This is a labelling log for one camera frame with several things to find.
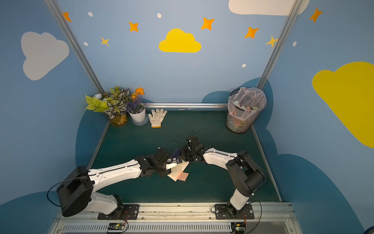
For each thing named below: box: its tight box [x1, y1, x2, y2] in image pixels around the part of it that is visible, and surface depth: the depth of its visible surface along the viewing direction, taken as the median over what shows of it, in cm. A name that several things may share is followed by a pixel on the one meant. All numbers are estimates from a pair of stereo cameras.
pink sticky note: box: [176, 171, 190, 182], surface depth 87 cm
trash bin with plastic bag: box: [225, 86, 268, 134], surface depth 100 cm
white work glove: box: [148, 108, 168, 129], surface depth 120 cm
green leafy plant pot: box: [85, 85, 131, 127], surface depth 95 cm
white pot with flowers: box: [126, 87, 148, 123], surface depth 110 cm
